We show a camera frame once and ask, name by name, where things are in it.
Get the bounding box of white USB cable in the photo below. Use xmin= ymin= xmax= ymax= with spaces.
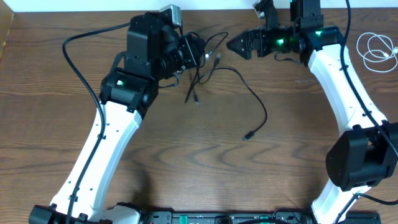
xmin=356 ymin=30 xmax=398 ymax=73

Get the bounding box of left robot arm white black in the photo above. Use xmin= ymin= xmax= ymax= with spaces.
xmin=29 ymin=4 xmax=205 ymax=223

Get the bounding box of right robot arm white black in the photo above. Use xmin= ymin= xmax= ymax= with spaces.
xmin=227 ymin=1 xmax=397 ymax=223

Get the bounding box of cardboard panel at left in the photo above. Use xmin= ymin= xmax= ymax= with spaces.
xmin=0 ymin=0 xmax=14 ymax=57

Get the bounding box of black left camera cable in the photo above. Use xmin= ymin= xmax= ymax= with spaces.
xmin=62 ymin=22 xmax=131 ymax=224

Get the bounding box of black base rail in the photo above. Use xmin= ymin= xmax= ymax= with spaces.
xmin=138 ymin=208 xmax=316 ymax=224

